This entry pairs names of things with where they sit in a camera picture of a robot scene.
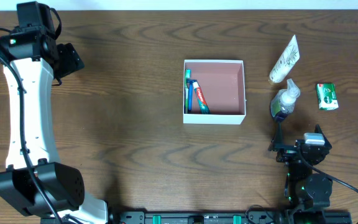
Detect clear foam pump soap bottle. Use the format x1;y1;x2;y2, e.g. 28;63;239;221
270;78;301;123

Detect green soap bar packet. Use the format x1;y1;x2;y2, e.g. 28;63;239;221
316;83;339;111

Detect red green toothpaste tube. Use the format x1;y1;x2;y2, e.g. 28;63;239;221
193;81;210;114

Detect white box pink interior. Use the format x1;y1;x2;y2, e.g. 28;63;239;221
183;59;246;124

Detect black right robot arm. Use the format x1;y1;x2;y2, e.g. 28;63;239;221
268;123;333;215

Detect blue disposable razor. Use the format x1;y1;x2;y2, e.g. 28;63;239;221
187;79;196;113

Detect white leaf-print lotion tube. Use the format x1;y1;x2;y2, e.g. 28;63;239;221
268;35;300;84

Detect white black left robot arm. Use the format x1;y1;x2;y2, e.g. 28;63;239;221
0;1;109;223

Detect green white toothbrush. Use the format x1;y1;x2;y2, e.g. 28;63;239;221
184;69;191;113

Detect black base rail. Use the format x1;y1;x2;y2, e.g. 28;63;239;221
108;210;352;224

